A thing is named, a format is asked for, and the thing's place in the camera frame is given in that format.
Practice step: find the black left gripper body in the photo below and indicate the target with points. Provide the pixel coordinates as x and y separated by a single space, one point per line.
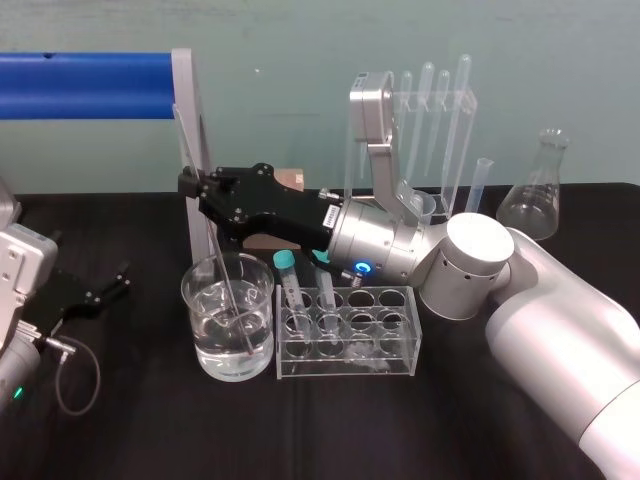
70 297

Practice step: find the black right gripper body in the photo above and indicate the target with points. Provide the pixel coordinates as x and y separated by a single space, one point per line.
270 207

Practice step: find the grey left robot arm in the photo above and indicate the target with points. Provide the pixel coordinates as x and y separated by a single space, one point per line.
20 260

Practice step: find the clear measuring cylinder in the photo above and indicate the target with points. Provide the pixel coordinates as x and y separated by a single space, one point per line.
480 185

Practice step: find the glass thermometer rod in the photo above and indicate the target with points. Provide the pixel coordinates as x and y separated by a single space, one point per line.
220 250

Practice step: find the glass beaker with water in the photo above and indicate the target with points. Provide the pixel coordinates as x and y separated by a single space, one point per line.
230 340

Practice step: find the clear acrylic test tube rack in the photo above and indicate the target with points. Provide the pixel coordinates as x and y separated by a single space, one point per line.
360 345

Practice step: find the blue pipe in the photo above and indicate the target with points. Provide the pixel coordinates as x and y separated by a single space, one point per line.
85 85

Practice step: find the clear plastic pipette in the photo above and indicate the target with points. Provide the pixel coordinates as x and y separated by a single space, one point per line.
440 115
406 125
425 120
457 125

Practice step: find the grey stand post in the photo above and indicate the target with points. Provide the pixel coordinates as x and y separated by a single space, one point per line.
187 100

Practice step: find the plastic tube with teal cap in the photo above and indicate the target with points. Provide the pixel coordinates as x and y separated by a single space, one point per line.
325 295
292 290

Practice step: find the black table cloth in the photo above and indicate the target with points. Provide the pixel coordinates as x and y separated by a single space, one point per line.
250 430

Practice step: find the glass conical flask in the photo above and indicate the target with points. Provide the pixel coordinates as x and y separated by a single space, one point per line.
535 205

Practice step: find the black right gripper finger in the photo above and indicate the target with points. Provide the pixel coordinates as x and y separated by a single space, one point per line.
205 176
200 190

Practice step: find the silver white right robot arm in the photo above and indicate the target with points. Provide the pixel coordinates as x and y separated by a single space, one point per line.
550 325

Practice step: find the clear acrylic pipette rack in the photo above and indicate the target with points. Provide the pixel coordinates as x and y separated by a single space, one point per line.
462 150

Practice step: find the small clear plastic beaker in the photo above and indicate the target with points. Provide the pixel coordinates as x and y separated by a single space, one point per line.
425 207

